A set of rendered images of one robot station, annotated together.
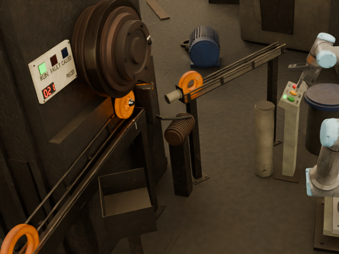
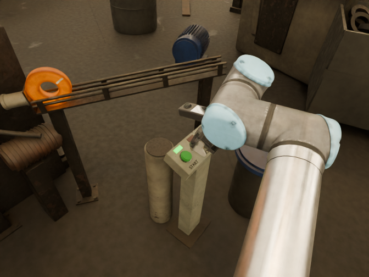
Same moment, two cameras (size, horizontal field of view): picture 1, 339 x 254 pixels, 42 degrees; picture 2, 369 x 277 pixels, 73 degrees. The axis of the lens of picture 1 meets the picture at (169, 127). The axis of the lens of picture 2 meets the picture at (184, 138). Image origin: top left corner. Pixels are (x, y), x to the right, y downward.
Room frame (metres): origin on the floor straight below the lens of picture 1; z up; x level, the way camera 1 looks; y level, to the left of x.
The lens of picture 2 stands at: (1.64, -0.80, 1.24)
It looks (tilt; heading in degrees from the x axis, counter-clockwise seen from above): 43 degrees down; 8
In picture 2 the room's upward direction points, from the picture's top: 4 degrees clockwise
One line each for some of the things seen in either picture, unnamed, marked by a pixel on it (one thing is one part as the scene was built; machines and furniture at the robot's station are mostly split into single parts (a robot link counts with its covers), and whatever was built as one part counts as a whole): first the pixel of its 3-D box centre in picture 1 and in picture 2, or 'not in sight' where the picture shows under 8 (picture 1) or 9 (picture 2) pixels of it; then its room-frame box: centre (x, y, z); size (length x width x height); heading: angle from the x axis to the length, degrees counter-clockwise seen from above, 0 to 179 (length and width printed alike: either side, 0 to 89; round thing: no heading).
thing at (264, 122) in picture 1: (264, 140); (160, 184); (2.34, -0.59, 0.26); 0.12 x 0.12 x 0.52
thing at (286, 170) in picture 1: (290, 134); (193, 191); (2.30, -0.75, 0.31); 0.24 x 0.16 x 0.62; 153
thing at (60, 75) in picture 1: (54, 70); not in sight; (1.78, 0.46, 1.15); 0.26 x 0.02 x 0.18; 153
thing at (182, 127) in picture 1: (182, 155); (48, 176); (2.26, -0.06, 0.27); 0.22 x 0.13 x 0.53; 153
